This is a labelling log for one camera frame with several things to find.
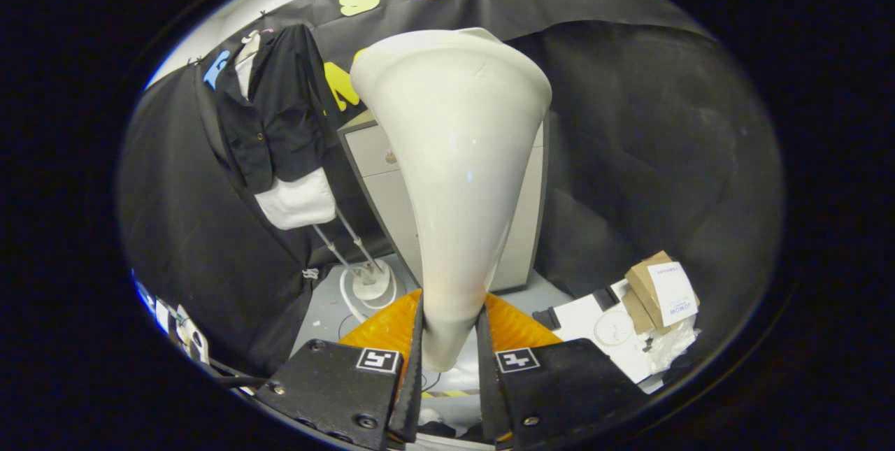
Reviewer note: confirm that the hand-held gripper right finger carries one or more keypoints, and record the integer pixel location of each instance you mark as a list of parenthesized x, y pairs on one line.
[(489, 395)]

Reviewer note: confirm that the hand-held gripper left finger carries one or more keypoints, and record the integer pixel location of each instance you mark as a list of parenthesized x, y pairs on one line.
[(412, 395)]

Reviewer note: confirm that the white garment steamer head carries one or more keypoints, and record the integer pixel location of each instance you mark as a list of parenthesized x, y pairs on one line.
[(454, 178)]

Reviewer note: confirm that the white shirt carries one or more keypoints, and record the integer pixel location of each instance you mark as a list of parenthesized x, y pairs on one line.
[(297, 203)]

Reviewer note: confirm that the black suit jacket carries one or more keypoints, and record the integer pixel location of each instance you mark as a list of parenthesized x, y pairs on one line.
[(280, 122)]

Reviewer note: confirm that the cream garment hanger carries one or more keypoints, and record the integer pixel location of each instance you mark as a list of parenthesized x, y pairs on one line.
[(250, 45)]

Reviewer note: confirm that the metal stand with white base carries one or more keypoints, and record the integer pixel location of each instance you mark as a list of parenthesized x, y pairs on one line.
[(370, 287)]

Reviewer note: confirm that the flat white box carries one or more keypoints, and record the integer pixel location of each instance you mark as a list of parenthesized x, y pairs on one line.
[(580, 318)]

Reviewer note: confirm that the clear plastic bag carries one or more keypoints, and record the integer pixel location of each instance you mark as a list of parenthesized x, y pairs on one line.
[(671, 346)]

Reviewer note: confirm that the brown cardboard box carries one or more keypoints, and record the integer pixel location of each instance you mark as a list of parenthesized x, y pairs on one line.
[(647, 276)]

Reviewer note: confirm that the grey cabinet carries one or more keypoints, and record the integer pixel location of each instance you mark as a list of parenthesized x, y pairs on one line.
[(377, 178)]

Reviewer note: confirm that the black backdrop cloth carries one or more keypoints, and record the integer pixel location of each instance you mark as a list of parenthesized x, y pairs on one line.
[(650, 157)]

